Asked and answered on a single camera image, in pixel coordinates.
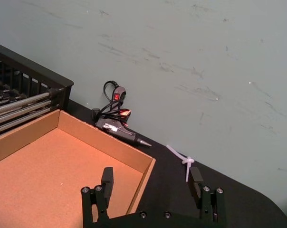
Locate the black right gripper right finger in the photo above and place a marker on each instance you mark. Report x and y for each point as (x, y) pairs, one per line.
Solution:
(195, 187)

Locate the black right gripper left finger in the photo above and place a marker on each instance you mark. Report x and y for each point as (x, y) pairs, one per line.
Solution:
(107, 181)

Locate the white three-armed plastic piece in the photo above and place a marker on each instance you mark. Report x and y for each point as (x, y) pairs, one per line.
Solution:
(186, 162)

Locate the shallow brown cardboard tray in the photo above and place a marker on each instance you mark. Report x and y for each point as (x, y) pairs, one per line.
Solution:
(62, 171)

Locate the black rack with steel bars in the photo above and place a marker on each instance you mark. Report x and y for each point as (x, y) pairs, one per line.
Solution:
(20, 99)

